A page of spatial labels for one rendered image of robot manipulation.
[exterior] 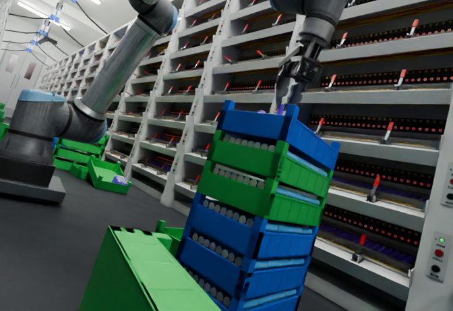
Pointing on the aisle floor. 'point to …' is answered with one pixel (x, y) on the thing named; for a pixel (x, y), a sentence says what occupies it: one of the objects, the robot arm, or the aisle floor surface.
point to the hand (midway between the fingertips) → (281, 104)
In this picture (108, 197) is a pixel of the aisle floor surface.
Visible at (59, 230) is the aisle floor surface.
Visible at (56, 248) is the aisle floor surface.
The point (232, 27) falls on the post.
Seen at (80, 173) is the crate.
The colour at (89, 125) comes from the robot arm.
